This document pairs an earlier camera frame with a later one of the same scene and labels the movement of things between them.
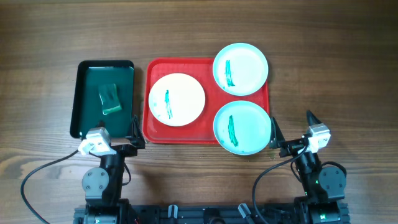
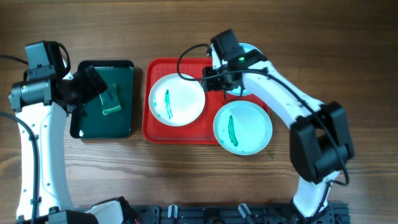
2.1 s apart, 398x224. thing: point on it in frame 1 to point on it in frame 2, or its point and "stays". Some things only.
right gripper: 276,140 to 208,83
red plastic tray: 200,130 stays
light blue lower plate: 242,127 stays
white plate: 176,99 stays
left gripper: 130,150 to 90,89
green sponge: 109,96 stays
